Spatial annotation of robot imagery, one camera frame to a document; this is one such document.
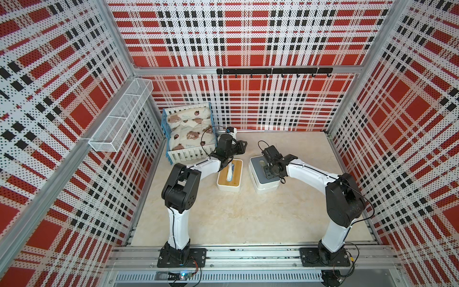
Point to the bear print bedding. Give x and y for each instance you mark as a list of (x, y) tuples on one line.
[(191, 128)]

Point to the blue white toy crib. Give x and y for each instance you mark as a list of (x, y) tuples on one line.
[(188, 154)]

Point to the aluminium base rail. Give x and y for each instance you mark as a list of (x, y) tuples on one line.
[(360, 264)]

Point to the grey tissue box lid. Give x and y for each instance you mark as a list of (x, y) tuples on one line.
[(258, 163)]

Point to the bamboo tissue box lid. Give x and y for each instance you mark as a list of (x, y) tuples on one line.
[(230, 174)]

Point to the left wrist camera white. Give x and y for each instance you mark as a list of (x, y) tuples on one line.
[(231, 131)]

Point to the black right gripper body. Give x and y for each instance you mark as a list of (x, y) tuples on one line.
[(270, 171)]

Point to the blue tissue paper pack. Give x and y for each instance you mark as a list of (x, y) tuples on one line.
[(230, 172)]

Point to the white wire basket shelf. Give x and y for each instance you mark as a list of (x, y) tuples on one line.
[(111, 134)]

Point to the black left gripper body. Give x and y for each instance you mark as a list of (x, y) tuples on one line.
[(236, 148)]

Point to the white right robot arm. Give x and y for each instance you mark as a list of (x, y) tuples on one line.
[(344, 205)]

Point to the black hook rail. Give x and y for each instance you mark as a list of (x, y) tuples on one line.
[(274, 71)]

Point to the white tissue box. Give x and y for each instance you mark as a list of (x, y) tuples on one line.
[(263, 188)]

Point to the white tissue box base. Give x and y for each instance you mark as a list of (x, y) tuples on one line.
[(229, 186)]

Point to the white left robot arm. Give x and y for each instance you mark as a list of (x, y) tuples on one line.
[(179, 195)]

